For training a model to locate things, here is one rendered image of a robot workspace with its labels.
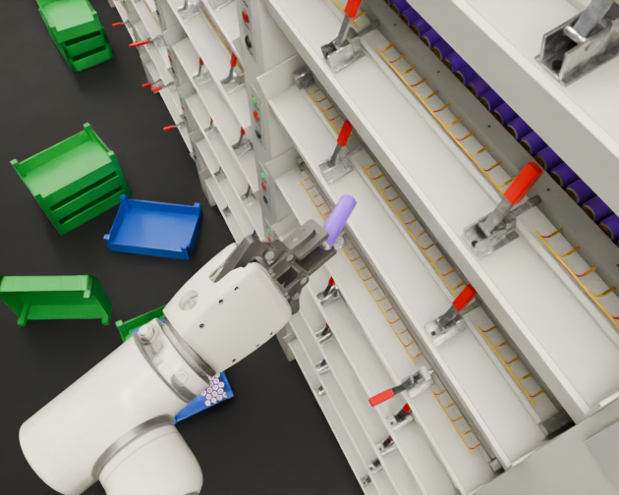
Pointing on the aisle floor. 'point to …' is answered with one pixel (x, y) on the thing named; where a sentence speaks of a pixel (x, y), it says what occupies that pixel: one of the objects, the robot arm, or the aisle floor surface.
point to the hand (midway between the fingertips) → (309, 247)
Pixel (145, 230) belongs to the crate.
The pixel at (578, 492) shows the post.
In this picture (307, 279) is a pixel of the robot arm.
